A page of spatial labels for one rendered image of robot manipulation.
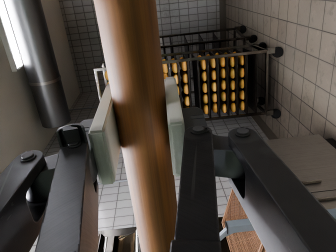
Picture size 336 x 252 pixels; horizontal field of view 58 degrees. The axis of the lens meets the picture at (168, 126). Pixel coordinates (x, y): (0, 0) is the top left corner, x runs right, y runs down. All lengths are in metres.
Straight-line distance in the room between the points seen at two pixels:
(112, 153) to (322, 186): 1.74
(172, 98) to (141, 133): 0.03
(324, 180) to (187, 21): 3.86
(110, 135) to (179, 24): 5.08
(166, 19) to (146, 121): 5.04
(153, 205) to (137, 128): 0.05
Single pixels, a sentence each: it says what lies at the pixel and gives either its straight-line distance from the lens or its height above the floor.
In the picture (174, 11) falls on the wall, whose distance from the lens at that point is 5.19.
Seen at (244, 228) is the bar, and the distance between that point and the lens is 1.49.
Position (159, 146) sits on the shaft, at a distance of 0.17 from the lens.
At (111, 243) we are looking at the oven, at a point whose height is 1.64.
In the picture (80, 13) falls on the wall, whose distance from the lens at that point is 5.29.
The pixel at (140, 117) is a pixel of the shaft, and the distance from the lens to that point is 0.16.
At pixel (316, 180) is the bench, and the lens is 1.87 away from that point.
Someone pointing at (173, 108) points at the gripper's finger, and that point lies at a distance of 0.15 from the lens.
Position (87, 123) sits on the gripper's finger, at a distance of 0.17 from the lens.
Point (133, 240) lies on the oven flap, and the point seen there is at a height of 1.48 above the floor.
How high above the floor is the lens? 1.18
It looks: 1 degrees down
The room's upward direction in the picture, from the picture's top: 96 degrees counter-clockwise
